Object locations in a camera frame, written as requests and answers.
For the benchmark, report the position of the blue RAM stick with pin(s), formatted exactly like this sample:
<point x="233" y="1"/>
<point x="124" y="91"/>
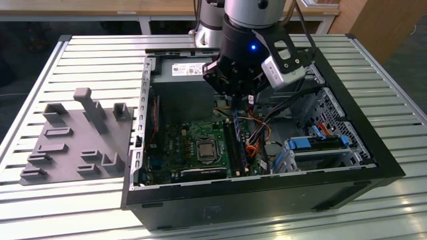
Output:
<point x="240" y="140"/>

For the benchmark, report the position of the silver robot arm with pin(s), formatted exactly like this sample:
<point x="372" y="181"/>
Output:
<point x="246" y="12"/>

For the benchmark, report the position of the black RAM slot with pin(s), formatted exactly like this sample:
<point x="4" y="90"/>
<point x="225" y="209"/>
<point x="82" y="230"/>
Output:
<point x="228" y="147"/>
<point x="233" y="150"/>

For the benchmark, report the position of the grey power supply box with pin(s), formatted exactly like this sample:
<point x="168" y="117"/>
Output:
<point x="180" y="95"/>

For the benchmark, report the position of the metal drive cage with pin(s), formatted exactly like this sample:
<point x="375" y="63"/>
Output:
<point x="333" y="110"/>

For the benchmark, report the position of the wooden cabinet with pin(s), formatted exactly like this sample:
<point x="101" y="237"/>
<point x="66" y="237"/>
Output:
<point x="373" y="25"/>

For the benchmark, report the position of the silver CPU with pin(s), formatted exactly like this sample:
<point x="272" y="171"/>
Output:
<point x="205" y="151"/>

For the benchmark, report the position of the hard disk in blue carrier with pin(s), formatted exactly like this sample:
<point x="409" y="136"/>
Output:
<point x="300" y="145"/>

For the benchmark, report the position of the green motherboard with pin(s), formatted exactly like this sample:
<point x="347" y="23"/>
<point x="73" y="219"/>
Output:
<point x="173" y="150"/>

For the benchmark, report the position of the graphics card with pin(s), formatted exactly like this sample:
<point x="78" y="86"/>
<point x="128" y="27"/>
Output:
<point x="202" y="172"/>

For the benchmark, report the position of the black PC case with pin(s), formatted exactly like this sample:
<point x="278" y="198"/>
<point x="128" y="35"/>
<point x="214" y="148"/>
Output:
<point x="266" y="205"/>

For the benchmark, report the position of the grey parts rack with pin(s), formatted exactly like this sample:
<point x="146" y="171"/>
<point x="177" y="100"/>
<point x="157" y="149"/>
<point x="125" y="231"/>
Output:
<point x="66" y="155"/>

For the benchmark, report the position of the black camera bracket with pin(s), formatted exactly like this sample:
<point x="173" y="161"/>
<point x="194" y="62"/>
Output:
<point x="266" y="37"/>

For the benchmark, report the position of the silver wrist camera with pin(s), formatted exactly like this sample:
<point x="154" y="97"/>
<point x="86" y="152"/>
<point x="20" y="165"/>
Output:
<point x="281" y="72"/>

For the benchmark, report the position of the white frame wooden desk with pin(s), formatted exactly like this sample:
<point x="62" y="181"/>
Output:
<point x="100" y="12"/>

